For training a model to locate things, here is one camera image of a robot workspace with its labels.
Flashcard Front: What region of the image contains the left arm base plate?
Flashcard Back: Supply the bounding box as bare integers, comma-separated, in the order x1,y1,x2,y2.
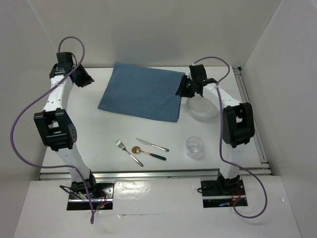
59,181,114,211

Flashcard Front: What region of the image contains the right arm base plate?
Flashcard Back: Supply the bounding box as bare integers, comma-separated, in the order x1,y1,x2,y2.
197,179,248,208

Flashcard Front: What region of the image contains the blue cloth napkin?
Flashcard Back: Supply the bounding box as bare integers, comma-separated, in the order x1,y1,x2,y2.
98,63,185,122

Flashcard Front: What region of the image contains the silver fork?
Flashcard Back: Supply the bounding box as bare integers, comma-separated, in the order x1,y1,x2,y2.
115,140,144,167

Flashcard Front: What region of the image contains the clear drinking glass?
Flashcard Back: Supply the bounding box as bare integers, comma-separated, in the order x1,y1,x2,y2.
186,137,205,160

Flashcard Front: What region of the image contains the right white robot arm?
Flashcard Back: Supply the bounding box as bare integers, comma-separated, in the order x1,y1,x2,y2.
176,75,255,194

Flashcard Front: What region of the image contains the silver table knife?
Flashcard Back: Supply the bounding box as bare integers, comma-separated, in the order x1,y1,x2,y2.
136,138,169,152

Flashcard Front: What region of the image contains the aluminium right side rail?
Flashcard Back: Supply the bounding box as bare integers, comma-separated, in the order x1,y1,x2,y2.
233,67,273,176

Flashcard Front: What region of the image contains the aluminium rail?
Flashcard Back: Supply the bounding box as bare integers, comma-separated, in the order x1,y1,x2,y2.
39,168,272,180
233,67,273,176

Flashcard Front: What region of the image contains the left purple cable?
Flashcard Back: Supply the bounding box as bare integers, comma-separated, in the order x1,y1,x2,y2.
9,36,109,225

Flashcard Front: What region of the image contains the aluminium front rail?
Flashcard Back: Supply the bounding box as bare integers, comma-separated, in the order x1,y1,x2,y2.
39,168,272,180

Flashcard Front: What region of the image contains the gold spoon green handle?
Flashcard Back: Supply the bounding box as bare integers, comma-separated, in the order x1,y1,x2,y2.
131,146,167,161

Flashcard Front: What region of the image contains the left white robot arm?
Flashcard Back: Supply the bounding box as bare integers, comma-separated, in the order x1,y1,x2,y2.
34,63,98,198

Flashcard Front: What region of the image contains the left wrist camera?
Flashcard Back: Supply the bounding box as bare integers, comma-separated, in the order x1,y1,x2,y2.
56,52,74,67

